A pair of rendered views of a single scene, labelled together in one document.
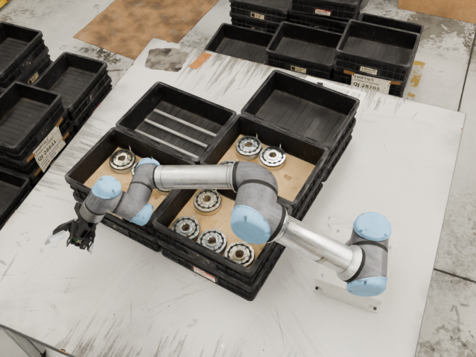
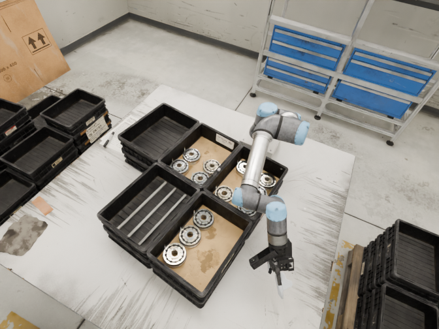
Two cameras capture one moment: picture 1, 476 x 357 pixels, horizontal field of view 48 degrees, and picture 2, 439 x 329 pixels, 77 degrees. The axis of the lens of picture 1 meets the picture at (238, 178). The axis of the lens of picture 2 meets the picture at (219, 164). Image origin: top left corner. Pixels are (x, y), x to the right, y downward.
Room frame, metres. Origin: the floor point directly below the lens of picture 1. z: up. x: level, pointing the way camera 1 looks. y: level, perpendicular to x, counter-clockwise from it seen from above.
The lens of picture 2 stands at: (1.25, 0.92, 2.06)
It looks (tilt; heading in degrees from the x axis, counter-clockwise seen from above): 50 degrees down; 265
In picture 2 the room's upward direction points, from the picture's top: 7 degrees clockwise
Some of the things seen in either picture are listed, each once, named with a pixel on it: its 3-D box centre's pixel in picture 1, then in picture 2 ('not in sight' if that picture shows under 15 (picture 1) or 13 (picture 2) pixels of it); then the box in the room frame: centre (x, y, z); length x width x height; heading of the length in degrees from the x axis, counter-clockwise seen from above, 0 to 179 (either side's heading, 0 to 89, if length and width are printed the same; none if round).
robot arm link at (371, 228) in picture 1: (370, 235); (266, 115); (0.88, -0.42, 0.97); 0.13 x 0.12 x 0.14; 165
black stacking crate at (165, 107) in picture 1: (178, 129); (152, 208); (1.49, 0.23, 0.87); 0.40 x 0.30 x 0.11; 57
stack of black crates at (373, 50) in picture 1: (371, 74); (81, 126); (2.32, -0.80, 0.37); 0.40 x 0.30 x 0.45; 65
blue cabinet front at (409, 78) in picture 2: not in sight; (378, 85); (-0.40, -1.44, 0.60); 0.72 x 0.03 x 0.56; 155
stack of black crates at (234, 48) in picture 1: (243, 57); (3, 205); (2.65, -0.07, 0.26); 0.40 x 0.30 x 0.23; 65
